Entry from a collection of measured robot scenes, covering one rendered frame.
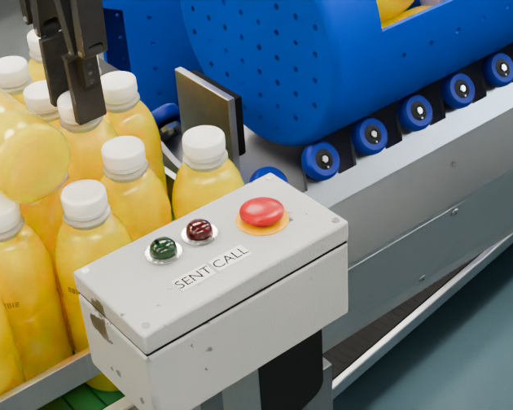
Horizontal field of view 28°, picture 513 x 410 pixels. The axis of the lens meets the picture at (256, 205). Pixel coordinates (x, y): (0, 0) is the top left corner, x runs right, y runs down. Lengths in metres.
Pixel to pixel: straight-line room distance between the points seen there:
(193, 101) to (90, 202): 0.32
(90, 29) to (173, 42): 0.67
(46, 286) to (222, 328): 0.19
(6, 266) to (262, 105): 0.42
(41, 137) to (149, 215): 0.14
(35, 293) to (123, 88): 0.24
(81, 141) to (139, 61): 0.61
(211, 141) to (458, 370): 1.42
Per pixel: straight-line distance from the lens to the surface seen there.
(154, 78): 1.58
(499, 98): 1.34
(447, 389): 2.22
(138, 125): 1.04
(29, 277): 0.89
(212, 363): 0.80
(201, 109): 1.14
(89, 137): 0.97
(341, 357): 2.06
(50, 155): 0.87
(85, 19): 0.88
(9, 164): 0.85
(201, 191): 0.93
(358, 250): 1.21
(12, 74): 1.09
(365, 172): 1.19
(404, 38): 1.10
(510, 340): 2.34
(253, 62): 1.16
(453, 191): 1.30
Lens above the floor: 1.59
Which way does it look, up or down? 36 degrees down
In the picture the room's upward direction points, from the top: 4 degrees counter-clockwise
